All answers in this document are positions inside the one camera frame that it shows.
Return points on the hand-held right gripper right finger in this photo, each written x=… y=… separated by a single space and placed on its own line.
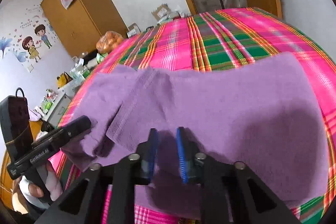
x=181 y=159

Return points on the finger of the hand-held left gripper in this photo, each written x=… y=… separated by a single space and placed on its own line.
x=76 y=127

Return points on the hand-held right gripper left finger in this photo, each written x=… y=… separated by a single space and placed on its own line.
x=152 y=159

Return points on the purple knit sweater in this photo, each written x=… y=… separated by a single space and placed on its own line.
x=210 y=108

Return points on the person's left hand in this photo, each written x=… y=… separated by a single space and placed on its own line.
x=53 y=182

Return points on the pink cloth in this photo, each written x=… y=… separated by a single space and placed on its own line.
x=34 y=116

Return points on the grey drawer cabinet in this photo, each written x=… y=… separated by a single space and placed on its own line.
x=57 y=111

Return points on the green packet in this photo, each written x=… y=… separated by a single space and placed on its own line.
x=47 y=106

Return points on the green white medicine box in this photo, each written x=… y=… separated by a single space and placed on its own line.
x=77 y=73

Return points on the black pouch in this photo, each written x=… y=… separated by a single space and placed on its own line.
x=91 y=56

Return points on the green tissue pack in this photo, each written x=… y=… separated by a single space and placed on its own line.
x=102 y=56

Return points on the bag of oranges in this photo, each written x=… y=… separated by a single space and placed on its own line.
x=109 y=43

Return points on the small white box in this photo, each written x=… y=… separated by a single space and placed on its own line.
x=133 y=29

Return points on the wooden wardrobe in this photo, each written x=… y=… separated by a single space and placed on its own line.
x=84 y=11

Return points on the plaid bed sheet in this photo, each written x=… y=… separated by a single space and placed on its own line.
x=236 y=37

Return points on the grey parcel bag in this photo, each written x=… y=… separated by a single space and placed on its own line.
x=173 y=16

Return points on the cartoon wall sticker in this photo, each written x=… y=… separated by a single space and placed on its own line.
x=31 y=43

